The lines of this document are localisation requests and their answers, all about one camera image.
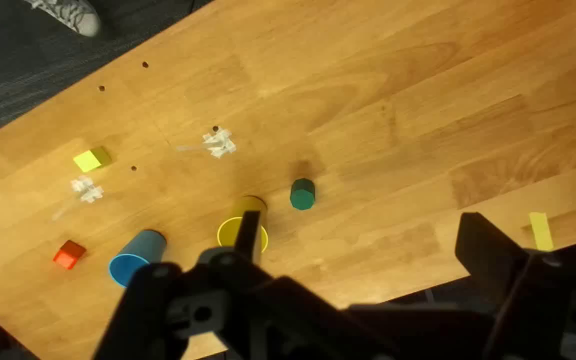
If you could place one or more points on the red cube block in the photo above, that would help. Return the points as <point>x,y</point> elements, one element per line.
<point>68,256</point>

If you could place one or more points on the green cylinder block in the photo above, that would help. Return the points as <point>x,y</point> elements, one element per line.
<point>302,195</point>

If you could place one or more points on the yellow cube block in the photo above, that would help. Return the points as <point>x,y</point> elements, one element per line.
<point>88,161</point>

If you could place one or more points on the grey patterned sneaker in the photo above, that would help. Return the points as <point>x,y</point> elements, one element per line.
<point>74,17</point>

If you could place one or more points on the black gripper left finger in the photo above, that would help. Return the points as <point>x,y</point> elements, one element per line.
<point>169,313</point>

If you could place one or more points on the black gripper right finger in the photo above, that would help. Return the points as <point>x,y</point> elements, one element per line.
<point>540,307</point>

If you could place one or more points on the yellow tape strip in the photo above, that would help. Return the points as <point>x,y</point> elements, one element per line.
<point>540,230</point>

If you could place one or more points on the yellow plastic cup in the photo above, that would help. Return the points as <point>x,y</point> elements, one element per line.
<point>227,233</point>

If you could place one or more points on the white jack toy with stick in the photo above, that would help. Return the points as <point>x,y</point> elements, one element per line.
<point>221,142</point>
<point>88,190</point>

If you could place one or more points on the blue plastic cup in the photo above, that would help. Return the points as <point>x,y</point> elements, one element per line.
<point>130,262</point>

